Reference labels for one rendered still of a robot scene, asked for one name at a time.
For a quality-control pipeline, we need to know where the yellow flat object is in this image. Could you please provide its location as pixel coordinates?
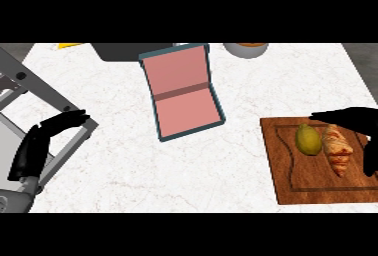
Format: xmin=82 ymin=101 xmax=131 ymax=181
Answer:
xmin=57 ymin=43 xmax=86 ymax=50

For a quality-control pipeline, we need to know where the grey metal frame rack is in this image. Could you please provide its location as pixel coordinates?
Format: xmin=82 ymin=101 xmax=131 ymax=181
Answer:
xmin=0 ymin=46 xmax=101 ymax=195

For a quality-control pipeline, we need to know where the yellow green lemon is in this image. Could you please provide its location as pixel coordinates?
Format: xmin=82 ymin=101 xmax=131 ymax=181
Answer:
xmin=294 ymin=123 xmax=324 ymax=157

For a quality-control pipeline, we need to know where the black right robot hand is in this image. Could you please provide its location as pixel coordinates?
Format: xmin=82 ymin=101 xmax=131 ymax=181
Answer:
xmin=308 ymin=106 xmax=378 ymax=178

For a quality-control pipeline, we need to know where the golden brown croissant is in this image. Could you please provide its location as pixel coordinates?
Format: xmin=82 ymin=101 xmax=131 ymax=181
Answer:
xmin=321 ymin=123 xmax=356 ymax=178

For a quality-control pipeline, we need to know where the open pink teal box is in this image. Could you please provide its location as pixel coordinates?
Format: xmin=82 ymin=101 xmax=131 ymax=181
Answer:
xmin=138 ymin=43 xmax=228 ymax=143

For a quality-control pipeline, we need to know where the brown wooden cutting board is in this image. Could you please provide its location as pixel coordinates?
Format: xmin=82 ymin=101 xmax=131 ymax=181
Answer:
xmin=259 ymin=115 xmax=378 ymax=206

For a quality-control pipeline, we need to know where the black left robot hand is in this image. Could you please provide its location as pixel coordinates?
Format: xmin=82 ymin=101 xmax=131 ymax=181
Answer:
xmin=8 ymin=109 xmax=94 ymax=182

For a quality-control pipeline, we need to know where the grey round pot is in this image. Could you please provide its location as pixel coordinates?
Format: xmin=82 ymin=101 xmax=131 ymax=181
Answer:
xmin=224 ymin=43 xmax=271 ymax=60

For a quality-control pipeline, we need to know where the dark grey flat appliance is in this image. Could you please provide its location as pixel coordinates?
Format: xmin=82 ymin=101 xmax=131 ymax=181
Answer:
xmin=91 ymin=43 xmax=212 ymax=63

